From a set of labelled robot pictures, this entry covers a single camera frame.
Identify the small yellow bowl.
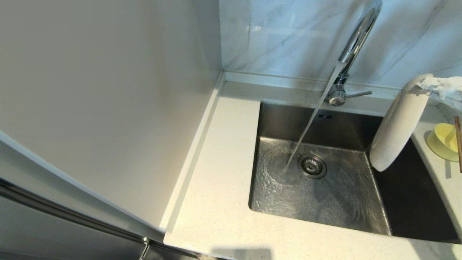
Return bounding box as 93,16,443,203
427,123,461,162

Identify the white round plate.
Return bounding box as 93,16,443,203
369,74,433,172

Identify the chrome gooseneck kitchen faucet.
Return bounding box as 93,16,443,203
324,0,383,107

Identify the stainless steel sink basin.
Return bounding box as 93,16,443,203
248,101,461,243

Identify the round metal drain strainer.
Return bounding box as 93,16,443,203
297,154,327,179

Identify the white tall cabinet side panel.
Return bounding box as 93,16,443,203
0,0,222,233

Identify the grey steel appliance front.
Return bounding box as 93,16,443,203
0,173,202,260

